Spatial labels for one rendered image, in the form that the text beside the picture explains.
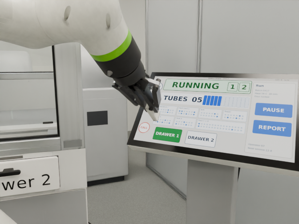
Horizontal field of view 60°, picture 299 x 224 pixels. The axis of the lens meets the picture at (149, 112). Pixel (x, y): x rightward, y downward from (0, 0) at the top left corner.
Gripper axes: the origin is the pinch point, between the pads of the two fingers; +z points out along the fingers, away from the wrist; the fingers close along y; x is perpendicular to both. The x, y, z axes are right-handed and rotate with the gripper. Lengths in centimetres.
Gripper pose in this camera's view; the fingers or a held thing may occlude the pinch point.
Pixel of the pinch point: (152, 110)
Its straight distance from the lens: 72.6
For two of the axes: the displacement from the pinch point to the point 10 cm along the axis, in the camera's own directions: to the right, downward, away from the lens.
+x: -2.8, 8.6, -4.3
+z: 3.4, 5.1, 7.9
